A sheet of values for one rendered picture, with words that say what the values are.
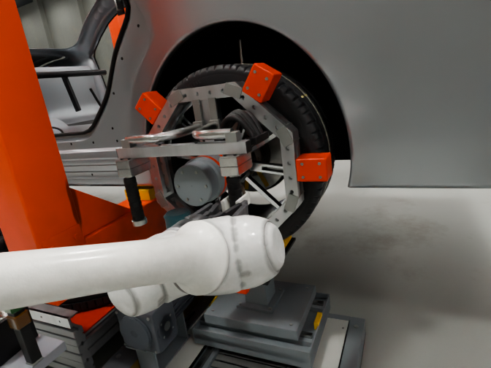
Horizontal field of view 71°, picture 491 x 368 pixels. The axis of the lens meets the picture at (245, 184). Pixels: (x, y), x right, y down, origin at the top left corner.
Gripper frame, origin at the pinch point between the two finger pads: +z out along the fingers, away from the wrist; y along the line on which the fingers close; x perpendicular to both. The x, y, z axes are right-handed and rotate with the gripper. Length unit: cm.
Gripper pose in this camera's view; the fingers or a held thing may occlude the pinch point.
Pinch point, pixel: (236, 201)
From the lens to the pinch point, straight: 88.5
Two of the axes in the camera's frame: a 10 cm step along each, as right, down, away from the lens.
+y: 9.1, 0.0, -4.2
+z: 4.0, -3.1, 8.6
